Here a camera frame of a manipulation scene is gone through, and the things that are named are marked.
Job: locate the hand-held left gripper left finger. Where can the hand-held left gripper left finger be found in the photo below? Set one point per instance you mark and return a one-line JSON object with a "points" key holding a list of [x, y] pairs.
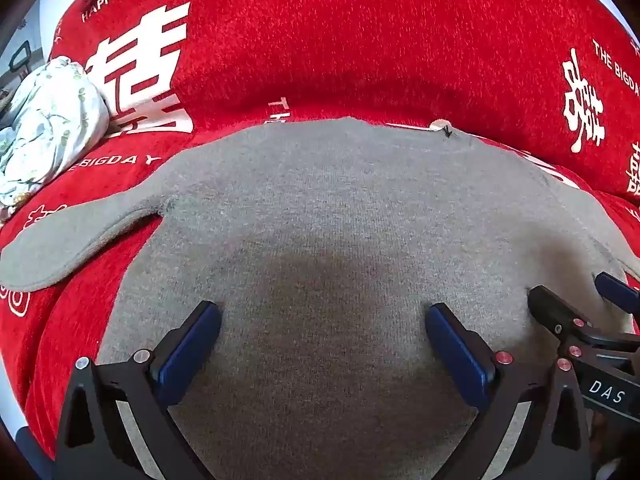
{"points": [[192, 347]]}

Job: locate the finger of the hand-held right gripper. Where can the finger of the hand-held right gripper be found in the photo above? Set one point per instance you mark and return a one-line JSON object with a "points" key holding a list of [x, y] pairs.
{"points": [[620, 291], [552, 310]]}

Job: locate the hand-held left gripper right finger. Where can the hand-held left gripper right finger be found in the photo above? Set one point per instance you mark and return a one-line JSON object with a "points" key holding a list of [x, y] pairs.
{"points": [[460, 355]]}

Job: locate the grey knitted sweater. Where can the grey knitted sweater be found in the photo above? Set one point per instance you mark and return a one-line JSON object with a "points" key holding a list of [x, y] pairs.
{"points": [[325, 240]]}

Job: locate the floral white cloth bundle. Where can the floral white cloth bundle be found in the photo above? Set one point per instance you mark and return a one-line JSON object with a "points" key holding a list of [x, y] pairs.
{"points": [[50, 120]]}

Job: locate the black office chair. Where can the black office chair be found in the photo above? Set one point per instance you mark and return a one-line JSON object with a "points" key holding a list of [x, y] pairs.
{"points": [[20, 57]]}

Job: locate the red printed blanket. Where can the red printed blanket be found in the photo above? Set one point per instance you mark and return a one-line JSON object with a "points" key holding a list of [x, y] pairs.
{"points": [[350, 35]]}

